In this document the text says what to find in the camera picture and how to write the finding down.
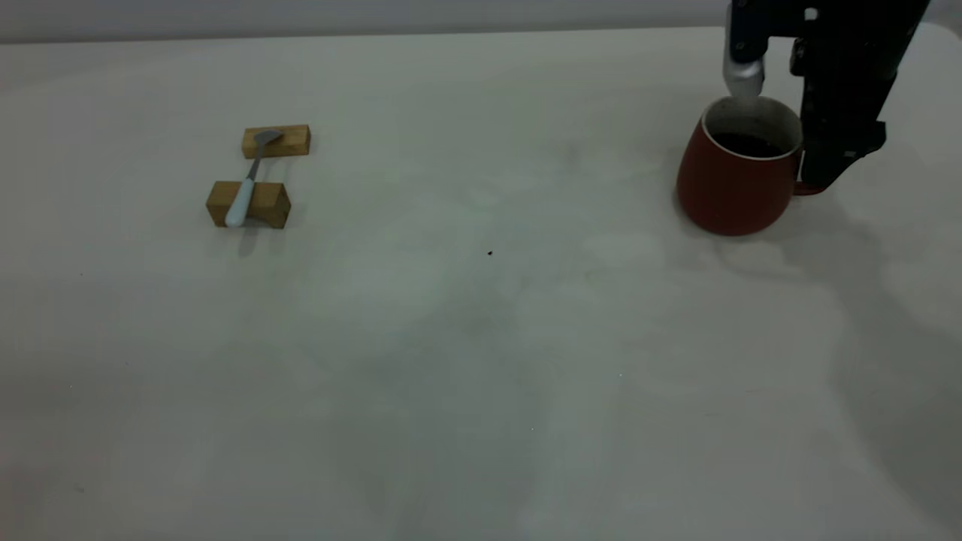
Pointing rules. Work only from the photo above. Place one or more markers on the red ceramic cup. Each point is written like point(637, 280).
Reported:
point(729, 188)

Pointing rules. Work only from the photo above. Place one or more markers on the arched wooden block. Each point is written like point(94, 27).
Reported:
point(268, 203)

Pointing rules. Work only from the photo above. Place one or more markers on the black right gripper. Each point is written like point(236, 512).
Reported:
point(849, 68)

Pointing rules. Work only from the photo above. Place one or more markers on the flat rectangular wooden block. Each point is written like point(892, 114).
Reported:
point(294, 143)

